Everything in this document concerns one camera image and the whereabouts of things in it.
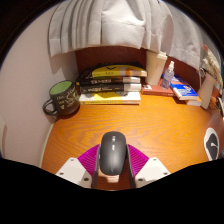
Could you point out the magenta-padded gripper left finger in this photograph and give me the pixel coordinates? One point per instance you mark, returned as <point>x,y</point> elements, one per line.
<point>71,171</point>

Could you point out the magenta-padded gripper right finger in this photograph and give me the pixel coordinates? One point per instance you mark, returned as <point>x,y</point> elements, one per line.
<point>151,171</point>

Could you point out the dark grey computer mouse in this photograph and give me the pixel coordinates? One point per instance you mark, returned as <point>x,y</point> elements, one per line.
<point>113,153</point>

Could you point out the white and black mouse pad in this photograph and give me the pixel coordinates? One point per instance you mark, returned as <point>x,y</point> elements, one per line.
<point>211,145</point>

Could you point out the dark mug with green inside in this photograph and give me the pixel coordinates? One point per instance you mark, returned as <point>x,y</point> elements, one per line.
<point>65,98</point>

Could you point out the red book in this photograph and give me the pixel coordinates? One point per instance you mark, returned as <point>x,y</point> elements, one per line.
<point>155,91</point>

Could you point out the yellow-orange book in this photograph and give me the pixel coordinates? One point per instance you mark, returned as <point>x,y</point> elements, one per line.
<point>195,102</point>

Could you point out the white and yellow book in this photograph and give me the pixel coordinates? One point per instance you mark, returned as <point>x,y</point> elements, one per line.
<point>110,98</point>

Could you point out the blue book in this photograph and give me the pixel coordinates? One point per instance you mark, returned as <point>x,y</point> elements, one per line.
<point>184,89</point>

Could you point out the clear spray bottle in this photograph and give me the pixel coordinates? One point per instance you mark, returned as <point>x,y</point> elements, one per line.
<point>167,76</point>

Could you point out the white ceramic vase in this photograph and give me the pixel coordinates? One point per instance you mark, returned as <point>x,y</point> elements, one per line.
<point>206,91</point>

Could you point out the cream tumbler cup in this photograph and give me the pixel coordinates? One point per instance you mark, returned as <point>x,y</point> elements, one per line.
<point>155,68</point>

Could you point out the yellow and black book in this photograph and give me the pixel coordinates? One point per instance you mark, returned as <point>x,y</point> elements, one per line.
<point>120,71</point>

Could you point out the white pleated curtain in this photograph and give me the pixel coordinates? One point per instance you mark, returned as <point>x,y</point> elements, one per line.
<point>126,23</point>

